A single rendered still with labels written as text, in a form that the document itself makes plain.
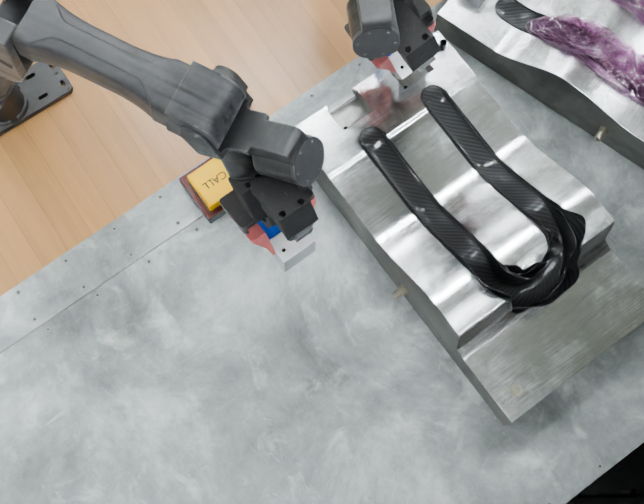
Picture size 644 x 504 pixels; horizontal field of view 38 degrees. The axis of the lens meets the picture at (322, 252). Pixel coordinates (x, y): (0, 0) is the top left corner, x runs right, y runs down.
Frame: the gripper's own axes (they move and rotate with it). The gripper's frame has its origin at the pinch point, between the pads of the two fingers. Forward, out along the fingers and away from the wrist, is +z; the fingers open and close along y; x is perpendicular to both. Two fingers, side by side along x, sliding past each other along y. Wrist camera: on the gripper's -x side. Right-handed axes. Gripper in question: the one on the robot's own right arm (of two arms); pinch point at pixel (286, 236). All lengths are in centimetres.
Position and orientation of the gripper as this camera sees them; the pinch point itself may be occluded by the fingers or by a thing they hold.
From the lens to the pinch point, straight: 120.2
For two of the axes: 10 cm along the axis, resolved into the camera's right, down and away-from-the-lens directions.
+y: 8.1, -5.7, 1.5
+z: 2.8, 6.0, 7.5
